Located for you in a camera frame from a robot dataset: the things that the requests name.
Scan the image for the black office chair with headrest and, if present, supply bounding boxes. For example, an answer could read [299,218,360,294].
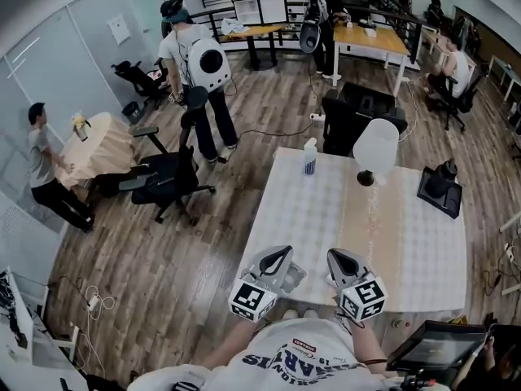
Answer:
[118,86,217,225]

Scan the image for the person's left forearm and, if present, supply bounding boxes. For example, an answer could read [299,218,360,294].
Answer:
[199,323,265,372]

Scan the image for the yellow flowers in vase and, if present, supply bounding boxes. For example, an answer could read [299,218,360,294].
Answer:
[70,110,91,143]

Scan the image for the person's right forearm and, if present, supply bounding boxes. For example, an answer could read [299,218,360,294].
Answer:
[344,319,388,374]

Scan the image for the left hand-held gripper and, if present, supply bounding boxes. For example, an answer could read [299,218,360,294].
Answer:
[227,244,309,323]

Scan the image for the white checked tablecloth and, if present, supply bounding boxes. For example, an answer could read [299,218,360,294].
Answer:
[234,147,468,314]

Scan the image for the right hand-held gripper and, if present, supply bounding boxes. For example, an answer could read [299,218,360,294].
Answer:
[324,248,388,323]

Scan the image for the black waste bin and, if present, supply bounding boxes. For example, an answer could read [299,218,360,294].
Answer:
[121,101,143,123]

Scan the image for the black office chair with armrests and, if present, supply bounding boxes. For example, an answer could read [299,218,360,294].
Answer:
[321,89,409,157]

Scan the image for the wooden desk with white legs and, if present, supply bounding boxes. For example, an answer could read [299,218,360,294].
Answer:
[332,24,412,88]

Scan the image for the person's white printed shirt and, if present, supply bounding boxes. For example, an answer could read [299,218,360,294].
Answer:
[128,317,394,391]

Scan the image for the white round-window backpack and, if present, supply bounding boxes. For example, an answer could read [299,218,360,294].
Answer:
[186,37,234,94]
[300,20,323,54]

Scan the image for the round table with beige cloth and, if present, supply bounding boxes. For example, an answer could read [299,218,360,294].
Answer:
[55,112,136,190]

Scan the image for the black swivel chair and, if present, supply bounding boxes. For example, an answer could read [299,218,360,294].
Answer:
[430,72,484,132]

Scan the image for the white table lamp black base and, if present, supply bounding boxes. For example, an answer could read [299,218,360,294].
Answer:
[352,118,401,187]

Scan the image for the white blue-striped spray bottle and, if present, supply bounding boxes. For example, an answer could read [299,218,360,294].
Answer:
[302,137,320,176]

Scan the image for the wooden table with black leg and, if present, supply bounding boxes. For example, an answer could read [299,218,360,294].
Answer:
[221,24,286,72]

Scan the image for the black reclined office chair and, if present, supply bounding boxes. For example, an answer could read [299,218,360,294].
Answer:
[113,59,171,110]

